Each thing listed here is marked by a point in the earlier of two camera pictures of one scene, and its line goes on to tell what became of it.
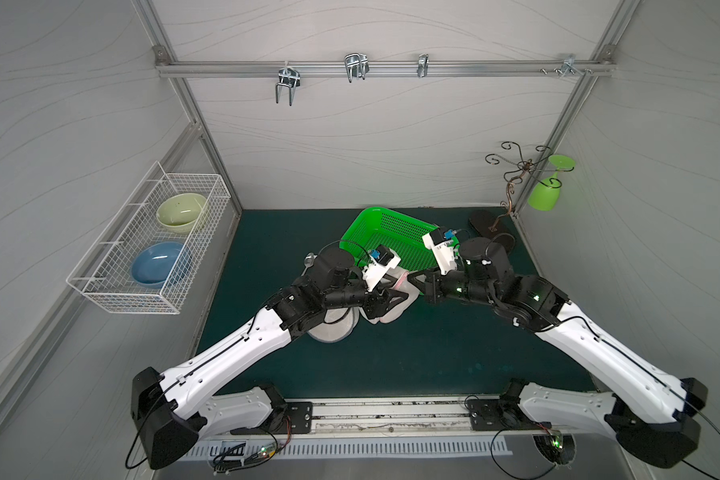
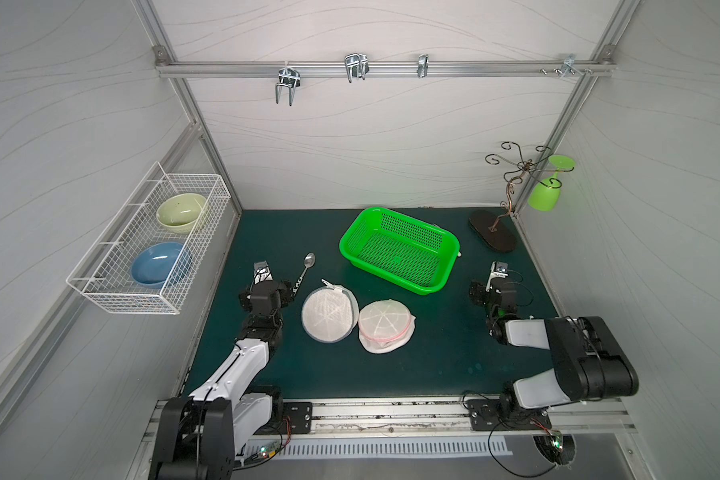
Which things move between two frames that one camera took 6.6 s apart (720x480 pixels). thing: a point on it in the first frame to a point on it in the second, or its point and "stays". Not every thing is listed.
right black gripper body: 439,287 to 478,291
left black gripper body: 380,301 to 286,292
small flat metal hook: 422,67 stays
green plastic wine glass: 545,195 stays
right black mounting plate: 496,414 stays
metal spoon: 308,261 stays
